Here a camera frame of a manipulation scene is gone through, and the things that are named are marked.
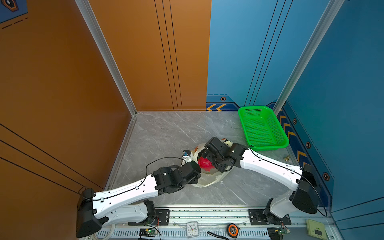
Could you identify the left green circuit board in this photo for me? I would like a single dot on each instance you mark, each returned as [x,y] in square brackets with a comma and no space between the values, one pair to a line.
[148,234]

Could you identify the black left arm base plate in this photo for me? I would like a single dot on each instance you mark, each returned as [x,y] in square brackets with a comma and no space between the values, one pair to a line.
[159,217]

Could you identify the green plastic basket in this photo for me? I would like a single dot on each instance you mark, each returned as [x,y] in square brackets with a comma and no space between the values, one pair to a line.
[263,131]

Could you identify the green circuit board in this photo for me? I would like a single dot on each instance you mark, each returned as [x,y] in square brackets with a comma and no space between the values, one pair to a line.
[148,234]
[278,234]

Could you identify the green wall switch box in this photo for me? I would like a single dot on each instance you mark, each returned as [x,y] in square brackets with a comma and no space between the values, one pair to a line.
[316,229]

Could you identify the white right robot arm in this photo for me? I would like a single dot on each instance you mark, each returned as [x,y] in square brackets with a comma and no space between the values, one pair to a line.
[303,186]

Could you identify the aluminium corner post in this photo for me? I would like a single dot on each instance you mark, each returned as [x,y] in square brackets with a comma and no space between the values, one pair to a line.
[101,42]
[318,34]

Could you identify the aluminium front rail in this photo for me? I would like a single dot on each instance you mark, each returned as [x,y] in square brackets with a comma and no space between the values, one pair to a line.
[212,225]

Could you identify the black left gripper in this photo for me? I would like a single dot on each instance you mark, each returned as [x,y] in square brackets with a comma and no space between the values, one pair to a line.
[195,180]

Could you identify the right green circuit board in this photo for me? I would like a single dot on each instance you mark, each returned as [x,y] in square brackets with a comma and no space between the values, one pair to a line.
[278,234]

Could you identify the red dragon fruit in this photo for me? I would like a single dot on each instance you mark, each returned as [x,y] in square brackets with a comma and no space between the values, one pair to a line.
[205,164]

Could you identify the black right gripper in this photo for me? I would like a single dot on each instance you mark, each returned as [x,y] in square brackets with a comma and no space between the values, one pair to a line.
[208,153]

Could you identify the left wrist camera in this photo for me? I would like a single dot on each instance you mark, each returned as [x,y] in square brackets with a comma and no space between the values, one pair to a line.
[186,157]

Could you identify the aluminium corner post right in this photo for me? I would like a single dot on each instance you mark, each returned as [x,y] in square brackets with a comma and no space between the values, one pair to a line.
[318,34]

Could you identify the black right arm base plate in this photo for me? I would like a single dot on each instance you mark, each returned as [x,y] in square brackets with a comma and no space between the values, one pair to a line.
[258,218]

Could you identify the orange black tape measure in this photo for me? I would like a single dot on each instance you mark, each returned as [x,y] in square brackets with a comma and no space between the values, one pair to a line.
[232,230]

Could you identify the aluminium corner post left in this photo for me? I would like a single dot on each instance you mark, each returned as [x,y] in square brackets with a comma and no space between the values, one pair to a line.
[101,42]

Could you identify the yellow printed plastic bag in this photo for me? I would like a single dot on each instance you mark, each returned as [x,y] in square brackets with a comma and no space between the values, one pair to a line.
[207,178]

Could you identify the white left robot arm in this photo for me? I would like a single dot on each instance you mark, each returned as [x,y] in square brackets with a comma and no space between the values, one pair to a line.
[131,203]

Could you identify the small white clock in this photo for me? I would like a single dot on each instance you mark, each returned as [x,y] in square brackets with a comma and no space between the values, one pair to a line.
[192,229]

